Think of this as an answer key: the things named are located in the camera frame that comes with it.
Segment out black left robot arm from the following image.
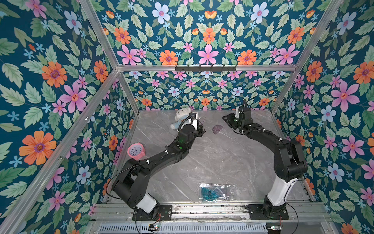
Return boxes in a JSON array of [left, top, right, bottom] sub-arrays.
[[112, 112, 206, 217]]

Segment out pink alarm clock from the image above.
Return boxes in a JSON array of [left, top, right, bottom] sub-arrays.
[[127, 143, 146, 160]]

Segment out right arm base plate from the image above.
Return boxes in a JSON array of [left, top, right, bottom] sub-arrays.
[[245, 203, 289, 220]]

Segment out white vent grille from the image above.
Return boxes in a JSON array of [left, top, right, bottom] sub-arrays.
[[97, 223, 268, 234]]

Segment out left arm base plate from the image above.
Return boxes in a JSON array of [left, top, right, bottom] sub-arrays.
[[132, 204, 173, 221]]

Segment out teal ruler set bag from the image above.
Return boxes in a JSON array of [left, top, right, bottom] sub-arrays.
[[198, 183, 236, 202]]

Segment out white teddy bear blue shirt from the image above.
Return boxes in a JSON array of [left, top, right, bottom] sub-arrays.
[[170, 107, 191, 130]]

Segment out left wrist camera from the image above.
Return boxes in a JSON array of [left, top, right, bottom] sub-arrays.
[[187, 112, 199, 128]]

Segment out black hook rail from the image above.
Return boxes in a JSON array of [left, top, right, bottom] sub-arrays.
[[174, 65, 237, 73]]

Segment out purple protractor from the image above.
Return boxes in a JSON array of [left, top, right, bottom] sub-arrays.
[[212, 125, 223, 135]]

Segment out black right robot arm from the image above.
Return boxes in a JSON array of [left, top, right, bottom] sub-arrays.
[[223, 103, 307, 217]]

